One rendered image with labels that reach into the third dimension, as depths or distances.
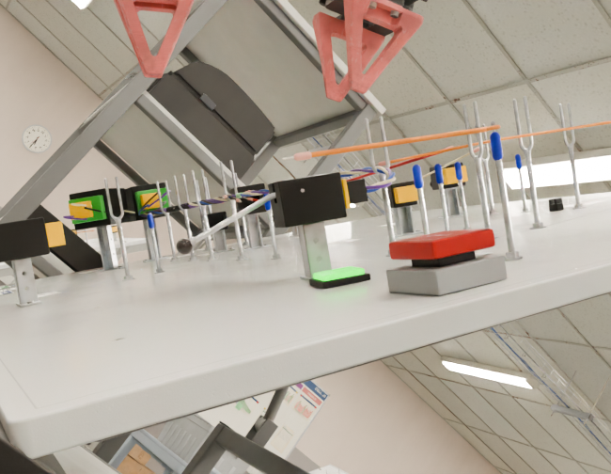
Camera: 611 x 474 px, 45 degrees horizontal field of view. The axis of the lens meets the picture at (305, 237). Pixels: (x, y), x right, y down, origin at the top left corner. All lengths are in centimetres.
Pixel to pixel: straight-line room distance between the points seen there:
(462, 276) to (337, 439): 927
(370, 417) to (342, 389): 58
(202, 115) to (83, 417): 146
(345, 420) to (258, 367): 936
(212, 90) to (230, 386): 146
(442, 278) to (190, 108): 135
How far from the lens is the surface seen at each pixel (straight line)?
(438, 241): 46
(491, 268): 48
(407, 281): 48
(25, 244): 91
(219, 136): 177
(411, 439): 1037
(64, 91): 837
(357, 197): 65
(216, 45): 217
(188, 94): 176
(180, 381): 35
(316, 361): 38
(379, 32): 71
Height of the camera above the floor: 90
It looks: 18 degrees up
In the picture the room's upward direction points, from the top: 37 degrees clockwise
